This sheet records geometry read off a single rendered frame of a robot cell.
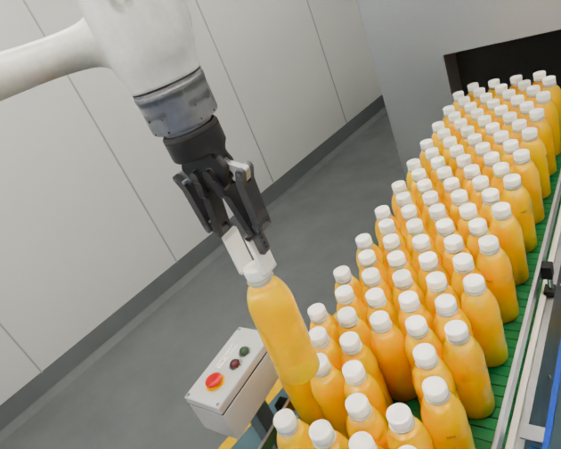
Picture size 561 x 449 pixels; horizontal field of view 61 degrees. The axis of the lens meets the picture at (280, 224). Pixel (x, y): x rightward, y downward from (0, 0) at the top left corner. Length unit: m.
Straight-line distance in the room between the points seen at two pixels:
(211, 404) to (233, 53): 3.35
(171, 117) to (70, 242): 2.82
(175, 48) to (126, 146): 2.92
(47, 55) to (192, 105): 0.24
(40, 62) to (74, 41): 0.05
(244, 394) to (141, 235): 2.63
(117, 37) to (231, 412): 0.71
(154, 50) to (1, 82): 0.24
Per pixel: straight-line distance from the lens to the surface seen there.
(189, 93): 0.58
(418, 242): 1.13
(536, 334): 1.18
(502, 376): 1.11
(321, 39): 4.79
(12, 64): 0.73
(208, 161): 0.62
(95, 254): 3.44
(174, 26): 0.57
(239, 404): 1.02
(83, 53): 0.74
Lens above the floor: 1.75
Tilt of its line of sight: 27 degrees down
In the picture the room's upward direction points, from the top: 24 degrees counter-clockwise
